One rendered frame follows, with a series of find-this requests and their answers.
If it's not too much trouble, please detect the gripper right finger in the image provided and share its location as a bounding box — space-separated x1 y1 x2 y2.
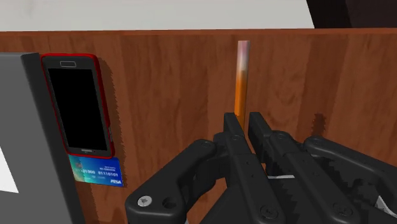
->
248 111 397 224

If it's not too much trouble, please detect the grey flat box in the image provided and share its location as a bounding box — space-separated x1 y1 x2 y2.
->
0 52 86 224

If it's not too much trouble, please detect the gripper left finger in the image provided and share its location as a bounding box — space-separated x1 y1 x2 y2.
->
125 112 287 224

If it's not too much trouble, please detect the dark brown furniture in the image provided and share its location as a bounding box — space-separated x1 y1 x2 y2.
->
305 0 397 29

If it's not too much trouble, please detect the orange pencil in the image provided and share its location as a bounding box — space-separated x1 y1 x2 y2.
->
233 40 251 130

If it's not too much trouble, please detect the red-cased black phone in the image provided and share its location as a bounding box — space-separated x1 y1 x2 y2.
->
40 53 116 160

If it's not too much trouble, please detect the blue bank card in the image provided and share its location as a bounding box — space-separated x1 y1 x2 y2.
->
68 155 124 188

